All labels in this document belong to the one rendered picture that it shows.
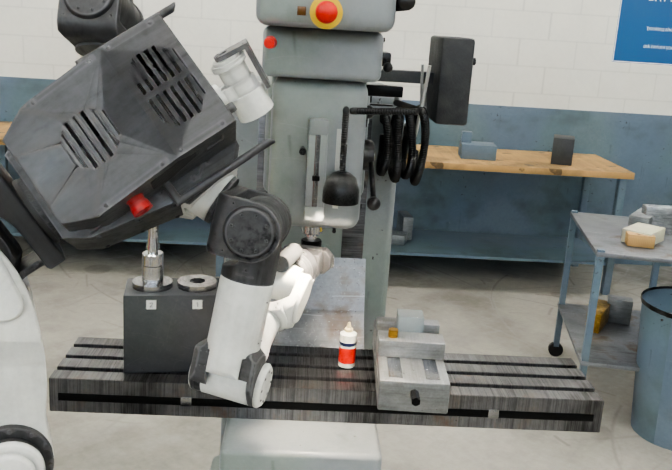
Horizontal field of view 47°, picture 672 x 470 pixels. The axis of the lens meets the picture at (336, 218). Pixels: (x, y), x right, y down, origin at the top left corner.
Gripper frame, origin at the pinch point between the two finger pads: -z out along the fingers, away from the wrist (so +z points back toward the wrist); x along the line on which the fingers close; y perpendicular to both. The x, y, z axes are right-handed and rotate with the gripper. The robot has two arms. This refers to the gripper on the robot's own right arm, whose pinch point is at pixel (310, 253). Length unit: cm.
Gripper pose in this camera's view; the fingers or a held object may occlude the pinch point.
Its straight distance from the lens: 177.8
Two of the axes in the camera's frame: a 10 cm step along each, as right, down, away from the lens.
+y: -0.6, 9.7, 2.4
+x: -9.7, -1.2, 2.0
